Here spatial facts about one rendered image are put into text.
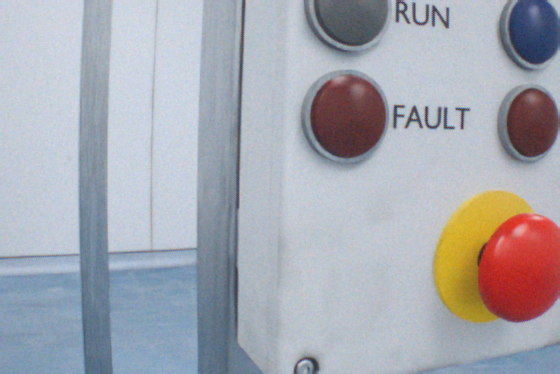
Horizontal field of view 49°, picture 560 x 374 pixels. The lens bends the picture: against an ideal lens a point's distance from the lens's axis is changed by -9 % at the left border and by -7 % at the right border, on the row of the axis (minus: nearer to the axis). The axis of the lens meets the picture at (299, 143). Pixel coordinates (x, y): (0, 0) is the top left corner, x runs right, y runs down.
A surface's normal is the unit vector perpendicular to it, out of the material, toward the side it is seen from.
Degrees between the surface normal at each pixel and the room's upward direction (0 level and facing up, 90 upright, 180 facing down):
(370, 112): 89
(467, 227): 90
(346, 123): 92
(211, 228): 90
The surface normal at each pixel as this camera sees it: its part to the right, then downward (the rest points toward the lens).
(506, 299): 0.01, 0.29
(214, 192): -0.92, -0.01
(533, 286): 0.33, 0.13
